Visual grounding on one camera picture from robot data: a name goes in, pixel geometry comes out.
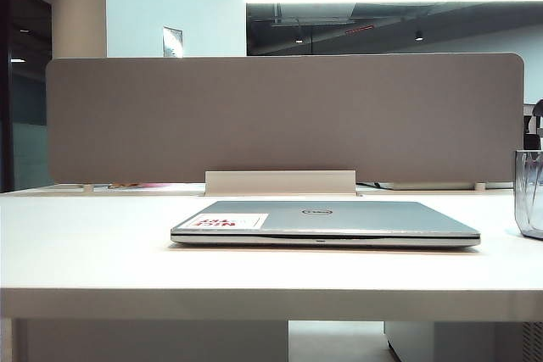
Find transparent grey water cup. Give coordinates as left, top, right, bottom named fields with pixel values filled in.
left=514, top=148, right=543, bottom=239

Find white red laptop sticker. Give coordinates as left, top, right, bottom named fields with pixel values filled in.
left=184, top=212, right=269, bottom=231

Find silver Dell laptop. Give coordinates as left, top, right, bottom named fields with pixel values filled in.
left=170, top=199, right=482, bottom=248

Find beige fabric desk divider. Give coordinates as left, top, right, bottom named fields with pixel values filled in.
left=44, top=53, right=526, bottom=186

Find white desk modesty panel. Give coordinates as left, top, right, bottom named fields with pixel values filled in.
left=16, top=319, right=289, bottom=362

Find dark glass door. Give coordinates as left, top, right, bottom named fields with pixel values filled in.
left=0, top=0, right=53, bottom=193

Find white under-desk cabinet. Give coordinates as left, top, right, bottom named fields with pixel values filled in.
left=383, top=320, right=543, bottom=362

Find white wall notice paper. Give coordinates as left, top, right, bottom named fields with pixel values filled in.
left=162, top=25, right=185, bottom=58

